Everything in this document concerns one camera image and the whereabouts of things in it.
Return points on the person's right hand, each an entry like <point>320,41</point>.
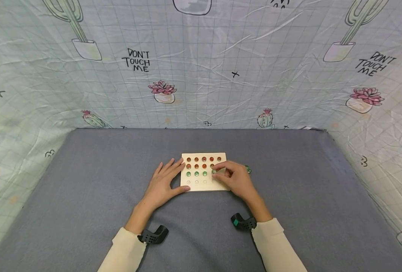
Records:
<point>239,181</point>

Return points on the black wrist band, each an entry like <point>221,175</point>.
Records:
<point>243,222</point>
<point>153,235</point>

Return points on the group of orange marbles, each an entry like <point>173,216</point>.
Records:
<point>196,163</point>

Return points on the person's left hand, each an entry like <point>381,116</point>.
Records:
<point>160,188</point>

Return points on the person's left index finger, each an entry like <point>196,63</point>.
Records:
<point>179,173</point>

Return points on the person's left middle finger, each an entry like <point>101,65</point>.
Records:
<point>175,167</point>

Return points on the person's left ring finger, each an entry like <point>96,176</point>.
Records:
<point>166,167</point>

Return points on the person's left forearm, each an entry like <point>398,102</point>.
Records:
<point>129,241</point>

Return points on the person's left little finger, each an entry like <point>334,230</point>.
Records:
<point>158,170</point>

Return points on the wooden peg board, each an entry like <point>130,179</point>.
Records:
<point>200,185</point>

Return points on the person's right fingers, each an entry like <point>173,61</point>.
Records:
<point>230,173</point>

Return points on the person's right forearm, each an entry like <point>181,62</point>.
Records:
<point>272,238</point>

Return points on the person's right index finger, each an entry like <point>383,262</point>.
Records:
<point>225,164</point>

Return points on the person's left thumb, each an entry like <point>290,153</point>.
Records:
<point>181,190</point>

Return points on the person's right thumb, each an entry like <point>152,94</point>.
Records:
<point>219,176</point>

